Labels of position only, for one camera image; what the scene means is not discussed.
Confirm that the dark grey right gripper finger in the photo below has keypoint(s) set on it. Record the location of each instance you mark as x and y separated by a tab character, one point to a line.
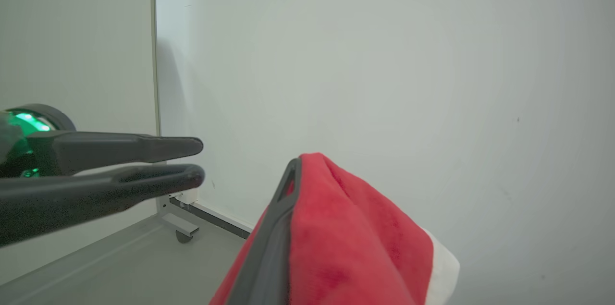
269	247

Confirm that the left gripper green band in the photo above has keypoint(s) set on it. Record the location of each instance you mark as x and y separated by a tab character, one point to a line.
29	120

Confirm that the red garment with white trim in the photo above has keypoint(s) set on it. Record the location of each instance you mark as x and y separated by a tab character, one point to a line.
360	247

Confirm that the black partition caster wheel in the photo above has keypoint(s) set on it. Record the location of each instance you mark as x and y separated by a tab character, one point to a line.
184	236

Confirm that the white bracket box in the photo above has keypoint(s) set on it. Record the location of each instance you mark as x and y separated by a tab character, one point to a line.
188	196

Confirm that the grey metal frame foot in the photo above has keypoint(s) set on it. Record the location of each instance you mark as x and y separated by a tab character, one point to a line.
72	31

